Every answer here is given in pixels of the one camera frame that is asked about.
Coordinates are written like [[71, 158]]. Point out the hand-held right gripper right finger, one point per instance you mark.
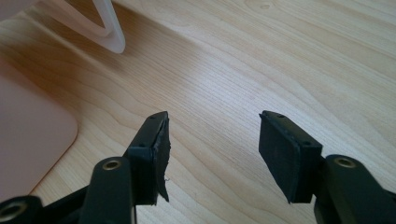
[[288, 155]]

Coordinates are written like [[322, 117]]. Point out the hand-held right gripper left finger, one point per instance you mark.
[[146, 158]]

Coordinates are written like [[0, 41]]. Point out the pink mat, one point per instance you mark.
[[29, 137]]

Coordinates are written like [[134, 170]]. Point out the white plastic container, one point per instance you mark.
[[102, 28]]

